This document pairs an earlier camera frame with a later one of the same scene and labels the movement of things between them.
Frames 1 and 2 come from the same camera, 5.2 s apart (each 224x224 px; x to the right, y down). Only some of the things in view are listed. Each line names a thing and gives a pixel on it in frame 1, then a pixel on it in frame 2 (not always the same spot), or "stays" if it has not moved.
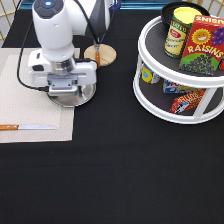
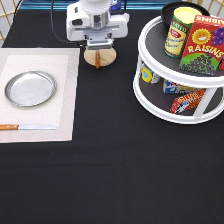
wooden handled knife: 12,127 stays
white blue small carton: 172,88 stays
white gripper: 40,67 -> 78,23
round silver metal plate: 83,94 -> 29,88
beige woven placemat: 23,105 stays
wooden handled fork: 97,56 stays
